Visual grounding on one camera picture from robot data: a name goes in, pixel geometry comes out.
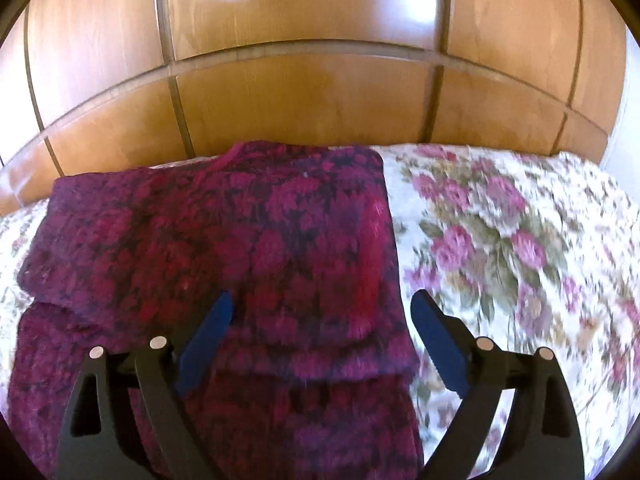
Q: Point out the dark red knitted sweater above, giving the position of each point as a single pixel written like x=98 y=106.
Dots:
x=225 y=240

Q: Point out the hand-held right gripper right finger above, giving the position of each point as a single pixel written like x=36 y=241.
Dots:
x=440 y=345

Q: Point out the floral bedspread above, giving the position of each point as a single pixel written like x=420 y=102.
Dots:
x=500 y=240

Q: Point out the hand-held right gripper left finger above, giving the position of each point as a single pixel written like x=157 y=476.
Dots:
x=207 y=340

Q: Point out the wooden wardrobe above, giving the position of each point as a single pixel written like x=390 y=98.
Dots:
x=300 y=85

